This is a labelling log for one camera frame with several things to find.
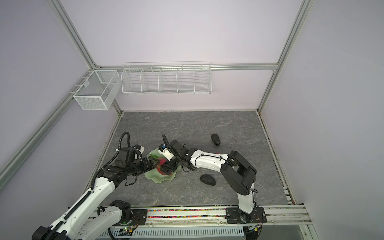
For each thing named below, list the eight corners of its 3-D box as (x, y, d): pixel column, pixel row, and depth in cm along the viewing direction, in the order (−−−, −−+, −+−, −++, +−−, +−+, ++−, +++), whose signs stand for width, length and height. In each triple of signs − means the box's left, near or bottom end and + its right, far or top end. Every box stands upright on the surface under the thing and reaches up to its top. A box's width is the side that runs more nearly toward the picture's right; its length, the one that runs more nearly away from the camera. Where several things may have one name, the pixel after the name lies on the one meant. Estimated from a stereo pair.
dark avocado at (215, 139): (215, 146, 102) (215, 144, 100) (210, 136, 107) (210, 134, 105) (221, 145, 103) (221, 142, 101) (216, 135, 108) (216, 132, 106)
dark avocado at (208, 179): (199, 181, 87) (199, 179, 83) (201, 174, 89) (202, 172, 86) (214, 186, 85) (215, 184, 81) (216, 179, 87) (217, 176, 84)
